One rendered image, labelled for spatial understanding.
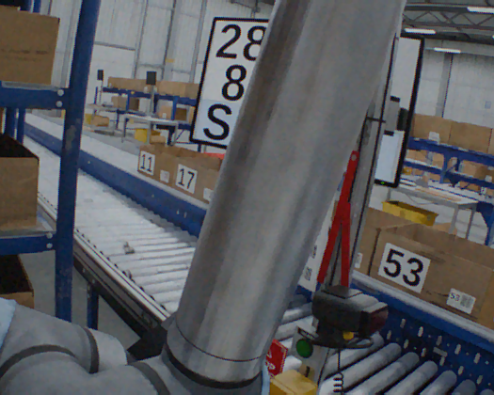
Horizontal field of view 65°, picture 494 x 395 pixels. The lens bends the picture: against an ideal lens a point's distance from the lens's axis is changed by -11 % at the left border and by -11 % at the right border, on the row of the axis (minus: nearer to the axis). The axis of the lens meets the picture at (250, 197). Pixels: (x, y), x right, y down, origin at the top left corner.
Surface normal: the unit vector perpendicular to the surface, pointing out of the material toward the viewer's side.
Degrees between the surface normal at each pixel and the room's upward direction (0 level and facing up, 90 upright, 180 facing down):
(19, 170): 90
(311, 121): 97
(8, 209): 90
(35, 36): 91
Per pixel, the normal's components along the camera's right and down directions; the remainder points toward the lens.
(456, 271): -0.72, 0.03
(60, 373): 0.27, -0.95
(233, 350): 0.15, 0.36
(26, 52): 0.66, 0.27
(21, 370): -0.14, -0.83
